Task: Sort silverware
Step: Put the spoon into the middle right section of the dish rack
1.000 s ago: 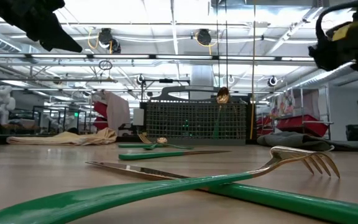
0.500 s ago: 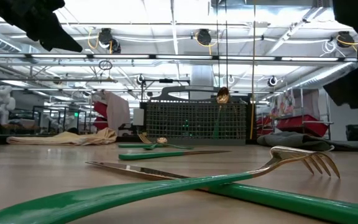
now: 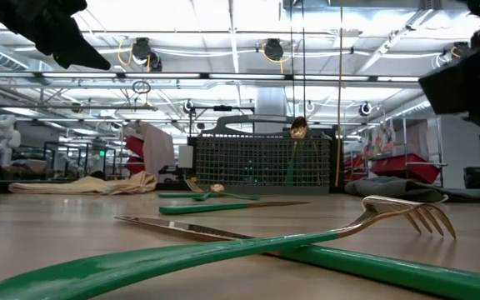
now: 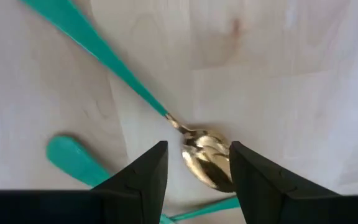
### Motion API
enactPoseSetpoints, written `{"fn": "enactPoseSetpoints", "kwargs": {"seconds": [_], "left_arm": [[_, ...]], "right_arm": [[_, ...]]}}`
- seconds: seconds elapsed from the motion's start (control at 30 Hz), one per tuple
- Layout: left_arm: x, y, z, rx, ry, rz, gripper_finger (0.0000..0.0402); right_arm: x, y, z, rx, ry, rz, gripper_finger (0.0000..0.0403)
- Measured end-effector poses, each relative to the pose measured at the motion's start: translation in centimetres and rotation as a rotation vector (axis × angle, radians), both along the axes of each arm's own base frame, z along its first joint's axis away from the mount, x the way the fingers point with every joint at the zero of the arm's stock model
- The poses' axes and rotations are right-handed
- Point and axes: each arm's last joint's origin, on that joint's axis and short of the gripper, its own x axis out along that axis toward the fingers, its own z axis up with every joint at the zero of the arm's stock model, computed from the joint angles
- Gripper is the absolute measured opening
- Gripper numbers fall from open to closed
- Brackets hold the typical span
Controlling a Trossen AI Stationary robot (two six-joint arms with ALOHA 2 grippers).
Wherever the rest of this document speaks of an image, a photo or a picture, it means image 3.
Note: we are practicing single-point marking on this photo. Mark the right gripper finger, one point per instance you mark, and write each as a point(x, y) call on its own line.
point(465, 89)

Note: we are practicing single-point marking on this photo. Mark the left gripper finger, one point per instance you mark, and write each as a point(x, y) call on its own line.
point(63, 54)
point(73, 33)

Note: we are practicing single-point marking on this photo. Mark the grey mesh cutlery basket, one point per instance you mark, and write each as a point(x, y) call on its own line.
point(244, 166)

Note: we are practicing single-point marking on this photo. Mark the colourful poster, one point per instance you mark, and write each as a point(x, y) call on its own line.
point(383, 137)

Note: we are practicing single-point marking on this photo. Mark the red storage bin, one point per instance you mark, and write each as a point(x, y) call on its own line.
point(406, 168)
point(354, 164)

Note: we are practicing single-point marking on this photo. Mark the white humanoid figure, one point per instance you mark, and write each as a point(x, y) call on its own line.
point(3, 137)

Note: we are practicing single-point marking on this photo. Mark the red bin rack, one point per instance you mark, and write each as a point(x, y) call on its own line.
point(133, 146)

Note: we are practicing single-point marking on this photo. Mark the grey folded cloth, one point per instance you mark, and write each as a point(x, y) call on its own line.
point(390, 187)

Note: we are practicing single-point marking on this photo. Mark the orange checked cloth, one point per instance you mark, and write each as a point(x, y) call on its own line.
point(98, 186)

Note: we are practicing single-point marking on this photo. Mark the white box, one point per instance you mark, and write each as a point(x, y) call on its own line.
point(185, 156)

